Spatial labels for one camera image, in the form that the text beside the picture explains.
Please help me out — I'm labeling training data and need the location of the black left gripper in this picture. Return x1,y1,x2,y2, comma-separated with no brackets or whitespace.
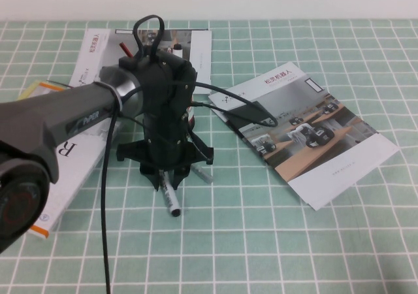
116,50,216,192

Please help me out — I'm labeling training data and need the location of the white marker with dark label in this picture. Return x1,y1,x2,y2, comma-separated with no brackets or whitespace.
158,169,182,218

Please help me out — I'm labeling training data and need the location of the clear grey gel pen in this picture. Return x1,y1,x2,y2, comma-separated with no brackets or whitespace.
190,163,214,184

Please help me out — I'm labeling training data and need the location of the AgileX brochure grey photo cover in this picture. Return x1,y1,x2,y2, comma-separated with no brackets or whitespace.
208,97,319,212
69,29,213,96
208,61,400,212

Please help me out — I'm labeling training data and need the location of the white orange ROS book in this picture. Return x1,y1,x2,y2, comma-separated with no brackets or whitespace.
29,81,122,242

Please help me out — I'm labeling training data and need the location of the green checked tablecloth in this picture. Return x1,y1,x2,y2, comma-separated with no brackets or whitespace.
0,19,418,294

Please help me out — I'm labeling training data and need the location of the red and black pencil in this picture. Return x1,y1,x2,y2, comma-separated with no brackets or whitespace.
118,42,134,59

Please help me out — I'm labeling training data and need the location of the yellow and blue book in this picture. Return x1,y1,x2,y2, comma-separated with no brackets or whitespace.
18,79,68,101

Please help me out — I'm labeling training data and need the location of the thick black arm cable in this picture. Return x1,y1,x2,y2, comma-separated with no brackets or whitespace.
99,108,120,294

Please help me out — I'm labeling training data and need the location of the black camera cable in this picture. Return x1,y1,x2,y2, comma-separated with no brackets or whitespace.
191,82,280,127

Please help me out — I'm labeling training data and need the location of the black looped cable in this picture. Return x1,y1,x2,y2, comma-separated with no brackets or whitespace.
133,14,165,60

